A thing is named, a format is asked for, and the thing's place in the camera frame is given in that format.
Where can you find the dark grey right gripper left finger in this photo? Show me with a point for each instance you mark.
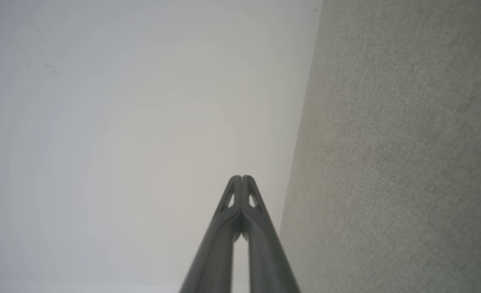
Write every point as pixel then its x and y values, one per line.
pixel 218 252

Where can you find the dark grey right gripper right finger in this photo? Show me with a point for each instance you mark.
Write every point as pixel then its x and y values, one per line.
pixel 266 256

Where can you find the grey fabric sofa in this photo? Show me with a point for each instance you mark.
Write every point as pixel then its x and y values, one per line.
pixel 387 162

